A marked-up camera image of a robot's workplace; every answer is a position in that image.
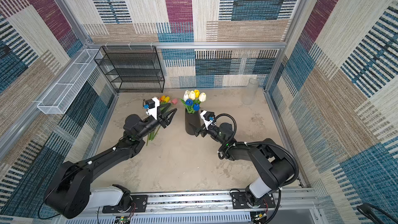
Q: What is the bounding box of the clear glass vase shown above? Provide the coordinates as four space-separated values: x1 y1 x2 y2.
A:
242 78 259 105

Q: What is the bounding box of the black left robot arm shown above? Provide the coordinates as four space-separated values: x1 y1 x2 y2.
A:
42 100 177 219

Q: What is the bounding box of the black wire mesh shelf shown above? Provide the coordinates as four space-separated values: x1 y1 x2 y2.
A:
94 46 165 93

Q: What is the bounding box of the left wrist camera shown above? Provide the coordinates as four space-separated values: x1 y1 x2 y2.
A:
143 97 160 120

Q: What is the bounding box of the cream white tulip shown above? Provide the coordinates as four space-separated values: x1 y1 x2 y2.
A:
198 92 207 105

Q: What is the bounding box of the black cylindrical vase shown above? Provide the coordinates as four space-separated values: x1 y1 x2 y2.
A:
185 110 201 136

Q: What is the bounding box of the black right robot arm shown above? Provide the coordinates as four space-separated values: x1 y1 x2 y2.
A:
195 111 299 208

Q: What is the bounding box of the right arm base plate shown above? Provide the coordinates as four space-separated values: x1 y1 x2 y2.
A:
229 189 276 209

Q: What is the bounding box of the tulip bunch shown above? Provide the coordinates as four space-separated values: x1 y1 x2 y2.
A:
146 95 174 146

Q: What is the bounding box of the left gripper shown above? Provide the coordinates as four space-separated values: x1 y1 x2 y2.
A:
137 103 176 141

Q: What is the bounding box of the black cable bottom right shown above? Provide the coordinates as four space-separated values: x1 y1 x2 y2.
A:
356 203 398 224

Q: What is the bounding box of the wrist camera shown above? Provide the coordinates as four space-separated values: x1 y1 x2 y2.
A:
143 97 160 120
200 111 215 129

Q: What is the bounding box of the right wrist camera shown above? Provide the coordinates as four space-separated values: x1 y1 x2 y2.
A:
200 111 215 129

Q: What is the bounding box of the yellow tulip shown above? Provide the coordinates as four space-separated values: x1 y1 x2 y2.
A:
194 90 200 100

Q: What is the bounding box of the aluminium mounting rail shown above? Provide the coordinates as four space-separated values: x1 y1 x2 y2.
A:
52 187 327 224

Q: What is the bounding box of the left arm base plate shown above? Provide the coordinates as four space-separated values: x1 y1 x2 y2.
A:
102 195 148 214

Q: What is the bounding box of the white wire mesh basket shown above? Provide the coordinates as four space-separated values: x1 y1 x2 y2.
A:
37 49 99 115

